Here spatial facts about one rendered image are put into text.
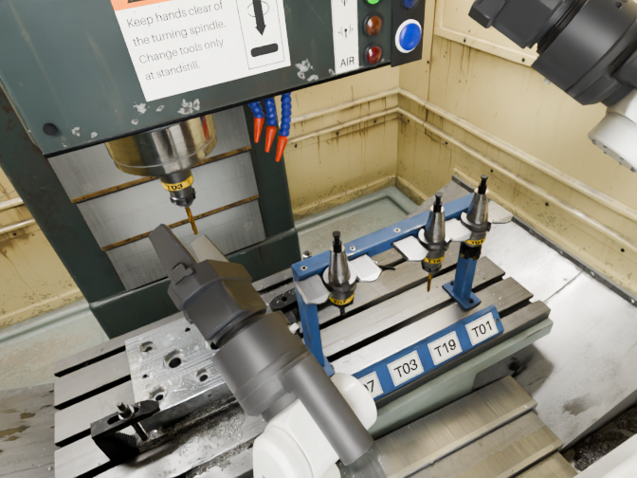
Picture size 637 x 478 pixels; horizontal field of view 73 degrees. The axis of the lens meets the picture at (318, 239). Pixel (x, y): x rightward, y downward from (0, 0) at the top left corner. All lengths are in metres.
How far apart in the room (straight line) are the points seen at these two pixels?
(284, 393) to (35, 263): 1.49
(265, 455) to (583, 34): 0.47
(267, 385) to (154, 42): 0.34
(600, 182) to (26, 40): 1.25
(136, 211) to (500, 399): 1.08
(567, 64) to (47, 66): 0.46
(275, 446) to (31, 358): 1.54
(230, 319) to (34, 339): 1.56
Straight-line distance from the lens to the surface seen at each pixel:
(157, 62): 0.47
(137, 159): 0.65
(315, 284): 0.83
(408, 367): 1.05
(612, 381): 1.37
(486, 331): 1.15
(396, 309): 1.20
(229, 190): 1.30
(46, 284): 1.90
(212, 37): 0.48
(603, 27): 0.48
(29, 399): 1.65
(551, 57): 0.49
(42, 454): 1.53
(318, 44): 0.52
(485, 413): 1.25
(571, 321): 1.42
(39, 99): 0.48
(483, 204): 0.94
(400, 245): 0.90
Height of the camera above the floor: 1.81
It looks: 40 degrees down
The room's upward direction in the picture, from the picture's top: 7 degrees counter-clockwise
